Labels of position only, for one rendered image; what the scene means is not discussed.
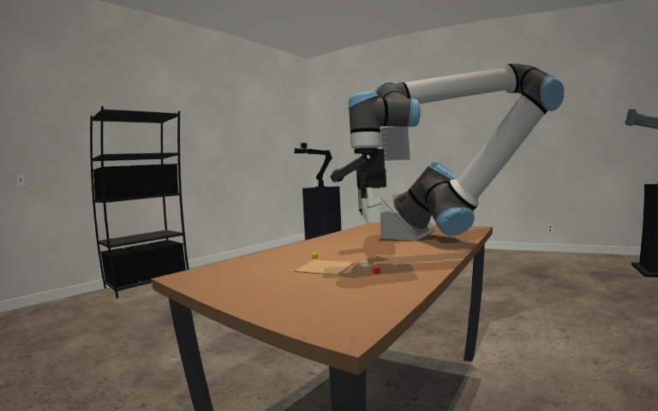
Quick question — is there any tan square mat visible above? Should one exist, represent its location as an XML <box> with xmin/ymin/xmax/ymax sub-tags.
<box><xmin>294</xmin><ymin>260</ymin><xmax>354</xmax><ymax>276</ymax></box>

